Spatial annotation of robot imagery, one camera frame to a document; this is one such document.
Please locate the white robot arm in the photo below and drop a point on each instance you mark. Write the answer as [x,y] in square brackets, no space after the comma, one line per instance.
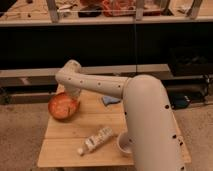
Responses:
[148,113]

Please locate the orange ceramic bowl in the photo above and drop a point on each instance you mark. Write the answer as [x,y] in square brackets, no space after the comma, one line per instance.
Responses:
[62,106]

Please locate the blue sponge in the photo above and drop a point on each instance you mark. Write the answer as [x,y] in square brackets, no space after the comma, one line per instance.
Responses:
[107,100]

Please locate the long wooden bench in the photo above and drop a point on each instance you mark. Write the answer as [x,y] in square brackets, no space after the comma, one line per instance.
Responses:
[45,77]

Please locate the white plastic bottle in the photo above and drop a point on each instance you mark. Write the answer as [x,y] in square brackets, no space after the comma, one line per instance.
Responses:
[96,140]

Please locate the white cup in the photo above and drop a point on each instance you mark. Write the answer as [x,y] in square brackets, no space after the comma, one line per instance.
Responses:
[123,144]

